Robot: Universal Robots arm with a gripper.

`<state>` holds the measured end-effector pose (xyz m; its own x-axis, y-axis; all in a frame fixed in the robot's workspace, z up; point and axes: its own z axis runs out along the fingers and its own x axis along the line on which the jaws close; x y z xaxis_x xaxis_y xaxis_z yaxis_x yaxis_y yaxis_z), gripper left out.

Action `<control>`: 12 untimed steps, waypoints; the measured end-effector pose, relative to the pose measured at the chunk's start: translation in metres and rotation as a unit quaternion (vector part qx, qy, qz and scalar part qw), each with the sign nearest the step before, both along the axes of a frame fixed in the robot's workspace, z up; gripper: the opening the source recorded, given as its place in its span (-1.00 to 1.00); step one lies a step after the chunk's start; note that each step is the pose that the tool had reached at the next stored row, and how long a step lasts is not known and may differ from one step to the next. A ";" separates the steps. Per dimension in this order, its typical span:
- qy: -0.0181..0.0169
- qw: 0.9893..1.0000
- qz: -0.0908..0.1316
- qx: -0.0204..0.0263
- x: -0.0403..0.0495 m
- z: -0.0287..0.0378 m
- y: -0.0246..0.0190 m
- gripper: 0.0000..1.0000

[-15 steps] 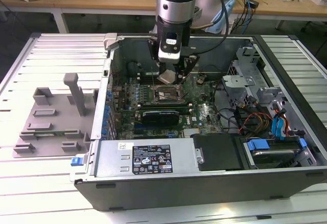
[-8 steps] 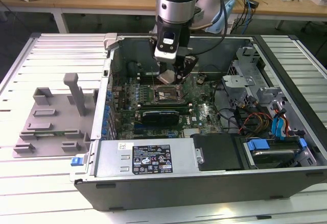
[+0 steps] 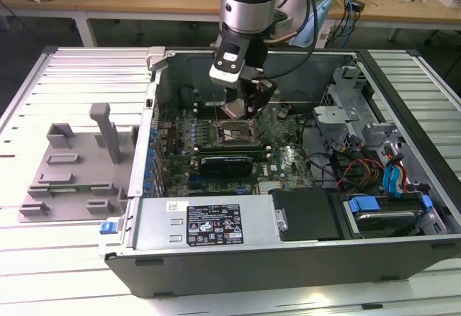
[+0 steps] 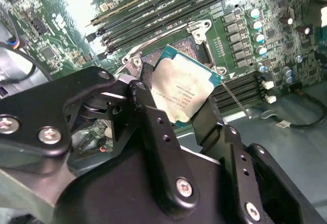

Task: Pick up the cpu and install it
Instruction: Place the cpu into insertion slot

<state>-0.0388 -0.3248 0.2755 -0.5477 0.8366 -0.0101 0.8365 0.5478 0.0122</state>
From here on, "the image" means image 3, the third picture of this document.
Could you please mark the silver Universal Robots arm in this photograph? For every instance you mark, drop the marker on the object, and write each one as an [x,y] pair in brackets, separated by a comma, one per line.
[248,6]

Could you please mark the black graphics card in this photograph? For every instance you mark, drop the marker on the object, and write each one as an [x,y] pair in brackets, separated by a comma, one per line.
[225,167]

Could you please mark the blue case release latch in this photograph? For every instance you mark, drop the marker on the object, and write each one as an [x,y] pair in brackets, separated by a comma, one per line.
[107,227]

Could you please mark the grey case corner bracket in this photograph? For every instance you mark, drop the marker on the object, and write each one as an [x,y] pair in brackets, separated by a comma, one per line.
[156,55]

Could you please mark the small black plug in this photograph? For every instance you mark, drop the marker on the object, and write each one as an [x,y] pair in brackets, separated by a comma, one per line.
[358,5]

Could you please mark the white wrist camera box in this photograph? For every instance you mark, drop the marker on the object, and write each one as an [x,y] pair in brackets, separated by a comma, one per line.
[225,76]

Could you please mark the CPU socket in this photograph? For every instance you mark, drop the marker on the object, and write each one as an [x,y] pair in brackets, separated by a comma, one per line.
[234,134]

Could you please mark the hard disk blue carrier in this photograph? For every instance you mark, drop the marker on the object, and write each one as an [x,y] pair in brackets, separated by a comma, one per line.
[387,220]

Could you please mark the black plastic bay cover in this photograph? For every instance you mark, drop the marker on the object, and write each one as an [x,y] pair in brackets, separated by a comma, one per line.
[306,215]

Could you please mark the green motherboard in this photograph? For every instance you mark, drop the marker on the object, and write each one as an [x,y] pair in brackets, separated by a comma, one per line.
[281,165]

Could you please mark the grey metal drive cage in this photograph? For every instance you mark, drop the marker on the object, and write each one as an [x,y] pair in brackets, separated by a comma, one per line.
[335,114]

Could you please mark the silver power supply unit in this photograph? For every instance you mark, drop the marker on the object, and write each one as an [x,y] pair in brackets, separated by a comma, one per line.
[158,219]

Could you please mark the black open PC case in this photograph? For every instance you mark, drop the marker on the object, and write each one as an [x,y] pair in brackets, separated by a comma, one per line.
[234,273]

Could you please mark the round coin cell battery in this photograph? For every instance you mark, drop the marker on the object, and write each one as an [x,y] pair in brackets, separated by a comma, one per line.
[283,113]

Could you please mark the silver CPU green edge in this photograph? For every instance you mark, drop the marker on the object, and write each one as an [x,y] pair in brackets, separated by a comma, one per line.
[236,109]

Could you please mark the grey plastic parts rack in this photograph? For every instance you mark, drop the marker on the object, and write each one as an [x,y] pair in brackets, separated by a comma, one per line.
[90,183]

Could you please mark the silver chipset heatsink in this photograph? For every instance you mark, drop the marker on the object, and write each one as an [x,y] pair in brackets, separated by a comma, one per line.
[272,187]

